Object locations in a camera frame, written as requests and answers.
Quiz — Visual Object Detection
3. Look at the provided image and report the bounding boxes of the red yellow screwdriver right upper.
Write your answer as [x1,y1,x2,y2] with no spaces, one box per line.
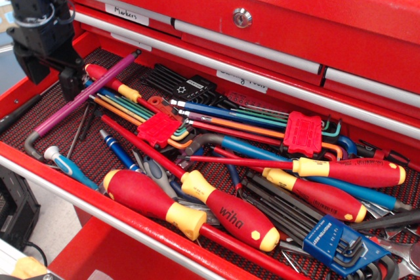
[186,155,406,188]

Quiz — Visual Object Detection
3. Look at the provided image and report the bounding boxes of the small red yellow screwdriver back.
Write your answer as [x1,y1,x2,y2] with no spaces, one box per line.
[85,64,161,113]

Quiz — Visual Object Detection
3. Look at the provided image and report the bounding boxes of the black red tool right edge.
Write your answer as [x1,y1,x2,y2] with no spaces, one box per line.
[356,140,419,172]

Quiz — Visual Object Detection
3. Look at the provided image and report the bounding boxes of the blue holder black hex keys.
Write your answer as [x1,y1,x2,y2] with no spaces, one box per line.
[241,172,400,279]

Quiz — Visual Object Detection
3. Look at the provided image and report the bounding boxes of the black box on floor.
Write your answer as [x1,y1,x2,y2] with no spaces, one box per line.
[1,166,41,250]

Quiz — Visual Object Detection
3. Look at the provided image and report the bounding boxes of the white handwritten drawer label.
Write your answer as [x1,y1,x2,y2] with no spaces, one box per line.
[216,70,268,94]

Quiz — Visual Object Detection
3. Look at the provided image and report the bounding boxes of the large blue sleeve Allen key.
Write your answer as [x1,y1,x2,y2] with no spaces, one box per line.
[185,134,411,210]

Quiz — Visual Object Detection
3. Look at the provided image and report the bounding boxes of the blue white precision screwdriver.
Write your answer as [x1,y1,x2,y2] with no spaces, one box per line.
[44,146,98,190]

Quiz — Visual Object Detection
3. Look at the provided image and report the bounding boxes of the black red drawer liner mat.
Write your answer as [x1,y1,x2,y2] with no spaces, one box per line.
[1,53,419,279]

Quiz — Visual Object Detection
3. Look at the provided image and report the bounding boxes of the grey blue handled pliers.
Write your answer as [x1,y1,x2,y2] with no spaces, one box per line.
[132,149,201,203]

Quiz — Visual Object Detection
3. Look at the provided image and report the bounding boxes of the white Markers label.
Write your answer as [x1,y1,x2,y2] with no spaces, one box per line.
[105,4,149,26]

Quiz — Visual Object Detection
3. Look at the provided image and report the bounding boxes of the violet Allen key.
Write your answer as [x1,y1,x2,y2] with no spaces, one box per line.
[24,50,142,161]

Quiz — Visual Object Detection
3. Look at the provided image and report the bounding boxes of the black pen tool left edge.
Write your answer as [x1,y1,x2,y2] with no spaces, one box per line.
[1,77,58,133]

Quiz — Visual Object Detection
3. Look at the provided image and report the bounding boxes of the black torx key set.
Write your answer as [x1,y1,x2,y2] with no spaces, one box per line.
[146,64,239,110]

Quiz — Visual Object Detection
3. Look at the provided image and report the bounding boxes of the thin black Allen key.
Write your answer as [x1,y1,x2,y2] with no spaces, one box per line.
[66,101,97,158]

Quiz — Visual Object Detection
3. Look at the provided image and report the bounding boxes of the big red yellow screwdriver front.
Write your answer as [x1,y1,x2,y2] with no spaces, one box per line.
[104,170,305,279]

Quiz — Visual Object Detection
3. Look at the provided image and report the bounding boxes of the blue metal pen screwdriver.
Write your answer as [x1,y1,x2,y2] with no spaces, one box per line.
[100,129,141,172]

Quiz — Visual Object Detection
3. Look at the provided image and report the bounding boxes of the large red yellow Wiha screwdriver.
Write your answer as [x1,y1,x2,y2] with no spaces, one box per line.
[100,114,280,252]

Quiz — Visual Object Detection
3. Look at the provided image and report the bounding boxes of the open red drawer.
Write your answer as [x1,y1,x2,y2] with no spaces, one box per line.
[1,32,419,279]

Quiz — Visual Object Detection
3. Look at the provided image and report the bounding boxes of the silver combination wrench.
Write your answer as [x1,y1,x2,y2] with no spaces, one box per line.
[371,237,419,278]

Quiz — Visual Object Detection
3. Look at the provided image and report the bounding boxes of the silver chest lock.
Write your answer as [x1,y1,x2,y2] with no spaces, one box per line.
[232,8,253,28]

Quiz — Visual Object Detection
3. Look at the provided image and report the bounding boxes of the red yellow screwdriver right lower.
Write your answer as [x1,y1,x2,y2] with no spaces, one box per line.
[219,157,367,223]

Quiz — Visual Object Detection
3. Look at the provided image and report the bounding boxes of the red holder rainbow hex keys left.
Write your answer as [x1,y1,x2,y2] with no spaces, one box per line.
[91,81,194,149]

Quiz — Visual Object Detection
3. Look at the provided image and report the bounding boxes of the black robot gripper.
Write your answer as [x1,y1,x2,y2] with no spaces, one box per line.
[7,0,88,102]

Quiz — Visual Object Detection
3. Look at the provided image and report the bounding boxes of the red tool chest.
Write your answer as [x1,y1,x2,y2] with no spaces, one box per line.
[29,0,420,280]

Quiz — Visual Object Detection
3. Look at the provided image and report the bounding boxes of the red holder rainbow hex keys right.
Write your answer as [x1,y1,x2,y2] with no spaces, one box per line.
[170,100,357,159]

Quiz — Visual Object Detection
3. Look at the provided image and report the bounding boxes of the red holder rainbow hex keys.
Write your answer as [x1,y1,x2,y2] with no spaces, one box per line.
[91,81,194,149]
[170,100,357,159]

